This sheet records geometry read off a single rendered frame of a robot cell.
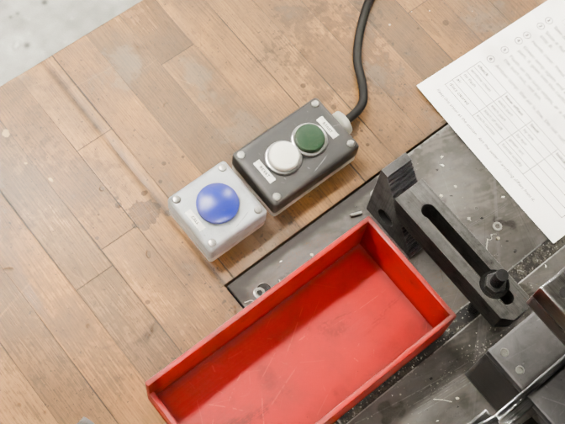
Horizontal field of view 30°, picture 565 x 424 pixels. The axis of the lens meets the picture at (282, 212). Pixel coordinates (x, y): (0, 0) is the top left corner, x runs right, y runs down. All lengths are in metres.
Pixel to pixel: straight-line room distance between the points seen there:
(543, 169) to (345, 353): 0.28
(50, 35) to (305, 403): 1.36
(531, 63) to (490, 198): 0.16
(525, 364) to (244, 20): 0.46
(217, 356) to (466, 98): 0.37
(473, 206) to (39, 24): 1.32
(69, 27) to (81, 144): 1.15
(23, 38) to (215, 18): 1.10
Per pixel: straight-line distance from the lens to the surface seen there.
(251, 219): 0.98
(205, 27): 1.11
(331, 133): 1.02
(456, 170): 1.06
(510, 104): 1.11
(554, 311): 0.78
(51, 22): 2.19
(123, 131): 1.05
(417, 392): 0.98
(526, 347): 0.92
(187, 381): 0.95
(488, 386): 0.96
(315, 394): 0.96
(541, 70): 1.14
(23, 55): 2.16
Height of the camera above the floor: 1.83
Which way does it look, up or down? 67 degrees down
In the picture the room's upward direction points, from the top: 12 degrees clockwise
